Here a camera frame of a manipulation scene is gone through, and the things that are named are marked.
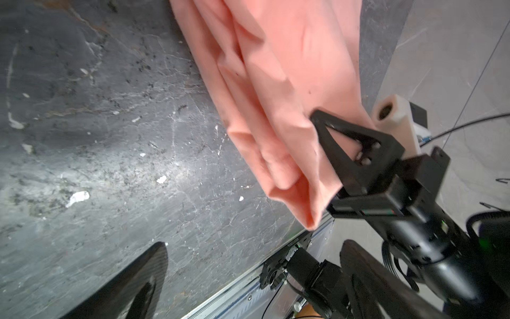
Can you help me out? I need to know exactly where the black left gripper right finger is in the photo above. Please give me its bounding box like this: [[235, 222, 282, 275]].
[[339, 240, 448, 318]]

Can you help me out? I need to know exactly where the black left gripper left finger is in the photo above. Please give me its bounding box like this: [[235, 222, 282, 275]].
[[62, 242, 169, 318]]

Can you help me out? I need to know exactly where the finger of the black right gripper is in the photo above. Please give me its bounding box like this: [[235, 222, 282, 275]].
[[311, 110, 405, 196]]

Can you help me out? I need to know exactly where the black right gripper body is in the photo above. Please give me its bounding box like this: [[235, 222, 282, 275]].
[[328, 148, 506, 305]]

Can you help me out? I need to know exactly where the salmon pink printed t-shirt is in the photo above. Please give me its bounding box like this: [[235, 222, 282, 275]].
[[171, 1, 373, 230]]

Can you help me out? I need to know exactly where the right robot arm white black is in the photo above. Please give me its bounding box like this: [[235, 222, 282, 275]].
[[311, 110, 509, 318]]

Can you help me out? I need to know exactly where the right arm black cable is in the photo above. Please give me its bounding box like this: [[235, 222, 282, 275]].
[[419, 112, 510, 148]]

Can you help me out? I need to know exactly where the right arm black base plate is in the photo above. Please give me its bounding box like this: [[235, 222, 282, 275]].
[[259, 231, 313, 290]]

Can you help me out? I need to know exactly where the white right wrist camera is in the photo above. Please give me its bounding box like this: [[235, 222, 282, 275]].
[[371, 94, 431, 159]]

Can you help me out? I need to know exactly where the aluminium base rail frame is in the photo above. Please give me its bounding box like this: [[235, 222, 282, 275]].
[[184, 217, 333, 318]]

